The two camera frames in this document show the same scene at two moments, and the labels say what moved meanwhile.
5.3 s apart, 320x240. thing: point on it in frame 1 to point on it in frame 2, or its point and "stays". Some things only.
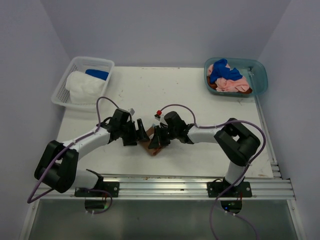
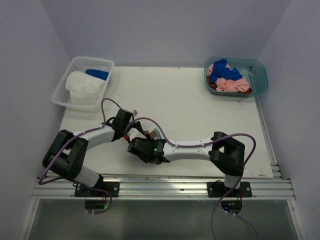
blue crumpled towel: (219, 70) stays
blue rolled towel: (100, 74) stays
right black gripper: (157, 140) to (148, 139)
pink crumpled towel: (222, 85) stays
